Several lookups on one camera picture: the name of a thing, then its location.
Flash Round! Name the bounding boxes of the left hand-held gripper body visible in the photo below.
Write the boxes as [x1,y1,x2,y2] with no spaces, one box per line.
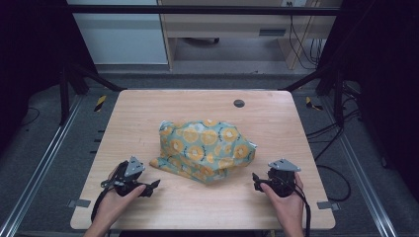
[100,156,148,198]

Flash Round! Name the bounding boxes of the black metal stand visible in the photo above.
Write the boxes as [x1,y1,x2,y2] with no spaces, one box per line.
[280,62,347,128]
[58,58,127,126]

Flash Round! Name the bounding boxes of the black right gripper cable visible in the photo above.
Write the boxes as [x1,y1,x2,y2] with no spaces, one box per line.
[278,176,312,237]

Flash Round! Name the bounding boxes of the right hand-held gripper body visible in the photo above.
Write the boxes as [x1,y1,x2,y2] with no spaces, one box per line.
[262,158,302,198]

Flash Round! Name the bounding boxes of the person's right hand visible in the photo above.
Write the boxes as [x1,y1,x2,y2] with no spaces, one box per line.
[259,172,306,233]

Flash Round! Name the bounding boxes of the white cabinet panel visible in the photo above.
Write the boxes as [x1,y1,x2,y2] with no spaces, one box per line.
[65,0,169,65]

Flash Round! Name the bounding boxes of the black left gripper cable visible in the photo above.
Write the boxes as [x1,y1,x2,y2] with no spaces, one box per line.
[90,188,115,223]

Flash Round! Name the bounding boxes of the thin black floor cable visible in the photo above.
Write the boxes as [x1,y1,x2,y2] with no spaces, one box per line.
[20,106,42,128]

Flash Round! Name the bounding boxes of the grey tape strip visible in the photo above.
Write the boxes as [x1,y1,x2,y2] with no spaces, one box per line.
[66,198,92,209]
[316,200,341,211]

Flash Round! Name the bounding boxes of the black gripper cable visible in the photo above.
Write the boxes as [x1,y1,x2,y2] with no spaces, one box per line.
[90,188,115,223]
[278,176,312,237]

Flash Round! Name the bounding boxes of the aluminium floor rail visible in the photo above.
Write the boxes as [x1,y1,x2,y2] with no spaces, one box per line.
[0,95,85,237]
[321,97,399,237]

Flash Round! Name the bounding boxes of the person's left hand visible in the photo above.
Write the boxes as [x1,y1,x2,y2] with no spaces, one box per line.
[93,164,148,232]

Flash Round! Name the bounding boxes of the black hanging cables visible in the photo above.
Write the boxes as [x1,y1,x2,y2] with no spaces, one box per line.
[287,1,327,71]

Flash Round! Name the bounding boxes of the beige wooden desk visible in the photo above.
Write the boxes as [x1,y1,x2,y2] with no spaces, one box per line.
[157,0,344,71]

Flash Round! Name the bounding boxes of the orange-print green cloth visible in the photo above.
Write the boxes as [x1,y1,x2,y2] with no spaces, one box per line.
[149,118,259,185]

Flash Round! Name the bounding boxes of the black floor cables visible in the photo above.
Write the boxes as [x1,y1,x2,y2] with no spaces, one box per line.
[304,82,364,203]

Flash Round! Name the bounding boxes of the black horizontal frame bar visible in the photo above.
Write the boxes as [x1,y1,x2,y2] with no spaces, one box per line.
[64,4,341,17]

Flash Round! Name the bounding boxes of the yellow black striped tape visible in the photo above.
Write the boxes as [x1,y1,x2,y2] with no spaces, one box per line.
[304,96,324,113]
[94,94,108,113]

